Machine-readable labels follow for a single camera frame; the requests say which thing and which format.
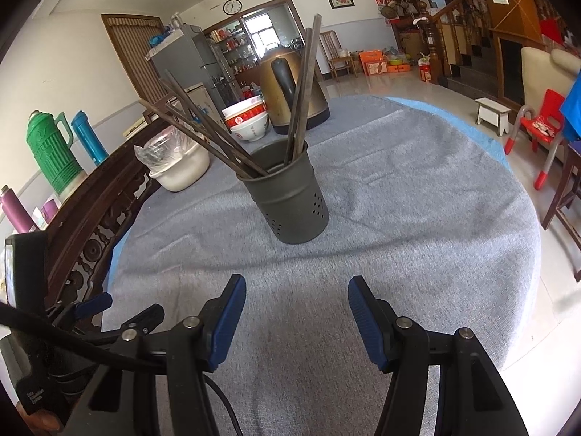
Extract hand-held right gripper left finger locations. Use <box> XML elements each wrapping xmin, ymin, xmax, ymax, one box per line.
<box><xmin>64</xmin><ymin>274</ymin><xmax>248</xmax><ymax>436</ymax></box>

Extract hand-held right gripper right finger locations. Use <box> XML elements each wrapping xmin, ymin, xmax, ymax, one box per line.
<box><xmin>348</xmin><ymin>275</ymin><xmax>529</xmax><ymax>436</ymax></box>

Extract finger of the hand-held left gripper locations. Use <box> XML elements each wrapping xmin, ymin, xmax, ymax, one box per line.
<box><xmin>45</xmin><ymin>293</ymin><xmax>113</xmax><ymax>324</ymax></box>
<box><xmin>97</xmin><ymin>303</ymin><xmax>165</xmax><ymax>342</ymax></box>

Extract grey metal utensil holder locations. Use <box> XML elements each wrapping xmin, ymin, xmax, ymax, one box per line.
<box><xmin>236</xmin><ymin>140</ymin><xmax>330</xmax><ymax>245</ymax></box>

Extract bunch of dark chopsticks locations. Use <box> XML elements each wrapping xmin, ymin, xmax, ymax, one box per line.
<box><xmin>138</xmin><ymin>13</ymin><xmax>324</xmax><ymax>178</ymax></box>

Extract purple vacuum bottle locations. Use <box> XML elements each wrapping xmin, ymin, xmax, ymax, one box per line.
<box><xmin>0</xmin><ymin>185</ymin><xmax>37</xmax><ymax>234</ymax></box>

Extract grey tablecloth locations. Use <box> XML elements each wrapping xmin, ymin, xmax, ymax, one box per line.
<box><xmin>101</xmin><ymin>95</ymin><xmax>542</xmax><ymax>436</ymax></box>

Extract green thermos jug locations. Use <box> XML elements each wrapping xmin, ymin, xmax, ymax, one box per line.
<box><xmin>26</xmin><ymin>111</ymin><xmax>87</xmax><ymax>194</ymax></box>

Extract white plastic basin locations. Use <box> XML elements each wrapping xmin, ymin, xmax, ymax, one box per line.
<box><xmin>149</xmin><ymin>138</ymin><xmax>210</xmax><ymax>192</ymax></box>

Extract blue thermos jug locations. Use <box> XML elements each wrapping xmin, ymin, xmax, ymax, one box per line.
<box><xmin>71</xmin><ymin>110</ymin><xmax>110</xmax><ymax>166</ymax></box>

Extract clear plastic bag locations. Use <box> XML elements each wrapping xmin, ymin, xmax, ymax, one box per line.
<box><xmin>135</xmin><ymin>127</ymin><xmax>200</xmax><ymax>173</ymax></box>

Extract white bowl with red print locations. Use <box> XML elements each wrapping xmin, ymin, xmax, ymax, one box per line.
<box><xmin>222</xmin><ymin>95</ymin><xmax>265</xmax><ymax>120</ymax></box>
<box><xmin>226</xmin><ymin>110</ymin><xmax>268</xmax><ymax>130</ymax></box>
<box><xmin>230</xmin><ymin>116</ymin><xmax>270</xmax><ymax>143</ymax></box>

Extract blue table cover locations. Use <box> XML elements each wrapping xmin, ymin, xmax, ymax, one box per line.
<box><xmin>111</xmin><ymin>96</ymin><xmax>509</xmax><ymax>282</ymax></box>

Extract white carton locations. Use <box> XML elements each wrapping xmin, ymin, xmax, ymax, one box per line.
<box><xmin>175</xmin><ymin>82</ymin><xmax>214</xmax><ymax>121</ymax></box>

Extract golden electric kettle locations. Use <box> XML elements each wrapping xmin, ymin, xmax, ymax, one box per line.
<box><xmin>256</xmin><ymin>48</ymin><xmax>330</xmax><ymax>136</ymax></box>

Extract dark wooden chair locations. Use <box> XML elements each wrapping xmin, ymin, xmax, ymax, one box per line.
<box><xmin>542</xmin><ymin>138</ymin><xmax>581</xmax><ymax>282</ymax></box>

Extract brown striped door curtain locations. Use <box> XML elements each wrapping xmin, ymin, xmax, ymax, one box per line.
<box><xmin>101</xmin><ymin>13</ymin><xmax>165</xmax><ymax>101</ymax></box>

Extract small white stool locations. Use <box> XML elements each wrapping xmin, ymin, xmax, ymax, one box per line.
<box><xmin>475</xmin><ymin>97</ymin><xmax>511</xmax><ymax>137</ymax></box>

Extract grey refrigerator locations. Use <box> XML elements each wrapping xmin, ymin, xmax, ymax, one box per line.
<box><xmin>146</xmin><ymin>25</ymin><xmax>241</xmax><ymax>114</ymax></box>

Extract orange cardboard boxes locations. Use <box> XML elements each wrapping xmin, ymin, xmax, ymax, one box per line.
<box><xmin>358</xmin><ymin>50</ymin><xmax>411</xmax><ymax>76</ymax></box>

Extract wooden dining chair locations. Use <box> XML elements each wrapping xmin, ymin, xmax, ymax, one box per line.
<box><xmin>319</xmin><ymin>30</ymin><xmax>354</xmax><ymax>81</ymax></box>

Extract red child chair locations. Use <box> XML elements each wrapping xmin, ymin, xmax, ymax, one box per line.
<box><xmin>504</xmin><ymin>89</ymin><xmax>568</xmax><ymax>190</ymax></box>

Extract wooden staircase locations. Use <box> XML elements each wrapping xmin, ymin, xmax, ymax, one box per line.
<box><xmin>418</xmin><ymin>0</ymin><xmax>545</xmax><ymax>110</ymax></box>

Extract blue cloth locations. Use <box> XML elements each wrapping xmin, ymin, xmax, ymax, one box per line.
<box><xmin>559</xmin><ymin>70</ymin><xmax>581</xmax><ymax>141</ymax></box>

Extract beige cushioned chair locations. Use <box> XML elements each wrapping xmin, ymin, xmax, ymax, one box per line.
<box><xmin>520</xmin><ymin>47</ymin><xmax>581</xmax><ymax>110</ymax></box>

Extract black cable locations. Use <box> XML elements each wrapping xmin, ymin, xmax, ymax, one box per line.
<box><xmin>0</xmin><ymin>302</ymin><xmax>243</xmax><ymax>436</ymax></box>

